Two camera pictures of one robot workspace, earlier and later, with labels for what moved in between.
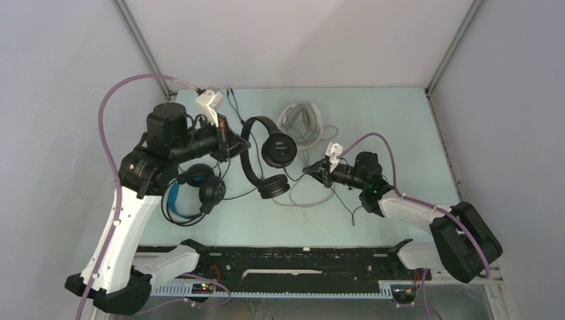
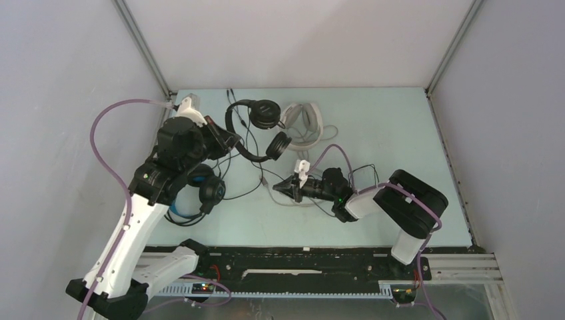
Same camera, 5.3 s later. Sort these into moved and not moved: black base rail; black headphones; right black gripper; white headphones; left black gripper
Moved: black headphones; right black gripper
Not moved: left black gripper; black base rail; white headphones
